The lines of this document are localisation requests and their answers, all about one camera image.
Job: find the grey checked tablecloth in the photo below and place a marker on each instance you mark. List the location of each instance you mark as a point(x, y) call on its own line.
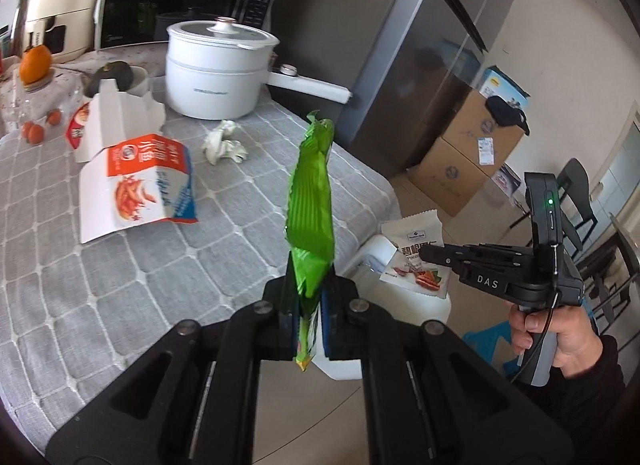
point(75, 315)

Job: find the small white blue box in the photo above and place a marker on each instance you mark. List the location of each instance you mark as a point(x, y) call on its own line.
point(506, 180)

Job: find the cream air fryer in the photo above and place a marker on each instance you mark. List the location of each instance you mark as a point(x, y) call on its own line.
point(65, 27)

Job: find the blue white product box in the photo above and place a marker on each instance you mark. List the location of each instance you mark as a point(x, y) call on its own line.
point(496, 83)

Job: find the glass jar with cork lid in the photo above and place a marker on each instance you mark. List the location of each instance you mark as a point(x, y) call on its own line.
point(61, 90)

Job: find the red white blue carton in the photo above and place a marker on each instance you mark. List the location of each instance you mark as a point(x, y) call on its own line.
point(137, 182)

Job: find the black chair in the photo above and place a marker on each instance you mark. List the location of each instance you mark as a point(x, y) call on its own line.
point(575, 195)

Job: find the upper cardboard box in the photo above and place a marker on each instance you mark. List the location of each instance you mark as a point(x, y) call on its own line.
point(474, 133)

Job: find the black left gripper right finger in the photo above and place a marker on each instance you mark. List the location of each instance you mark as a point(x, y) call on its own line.
point(428, 396)

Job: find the dark green squash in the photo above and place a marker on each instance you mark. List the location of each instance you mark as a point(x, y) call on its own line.
point(118, 71)

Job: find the white snack packet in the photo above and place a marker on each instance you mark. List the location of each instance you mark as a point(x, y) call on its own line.
point(407, 269)

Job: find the orange fruit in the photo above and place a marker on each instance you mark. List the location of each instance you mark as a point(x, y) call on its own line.
point(35, 64)

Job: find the lower cardboard box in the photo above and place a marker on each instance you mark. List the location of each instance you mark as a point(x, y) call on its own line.
point(447, 177)

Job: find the dark grey refrigerator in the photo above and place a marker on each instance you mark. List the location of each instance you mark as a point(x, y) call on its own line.
point(408, 64)

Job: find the cardboard box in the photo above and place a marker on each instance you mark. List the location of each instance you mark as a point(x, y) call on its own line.
point(474, 133)
point(447, 177)

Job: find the crumpled white paper tissue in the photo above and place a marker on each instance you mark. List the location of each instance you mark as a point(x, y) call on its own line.
point(219, 145)

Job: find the black pouch on box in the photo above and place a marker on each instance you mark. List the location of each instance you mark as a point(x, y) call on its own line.
point(505, 115)

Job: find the white plastic trash bin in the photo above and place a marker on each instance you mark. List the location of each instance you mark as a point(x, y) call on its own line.
point(365, 269)

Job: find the white electric cooking pot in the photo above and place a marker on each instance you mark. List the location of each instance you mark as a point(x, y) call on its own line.
point(215, 70)

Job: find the person's right hand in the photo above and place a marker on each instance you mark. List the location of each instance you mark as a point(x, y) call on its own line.
point(579, 348)

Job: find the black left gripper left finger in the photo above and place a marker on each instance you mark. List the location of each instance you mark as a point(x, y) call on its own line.
point(192, 397)

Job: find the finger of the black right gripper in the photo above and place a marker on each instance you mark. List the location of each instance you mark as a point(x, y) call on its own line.
point(448, 255)

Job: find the green snack wrapper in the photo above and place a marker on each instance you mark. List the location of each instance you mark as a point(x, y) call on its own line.
point(309, 229)

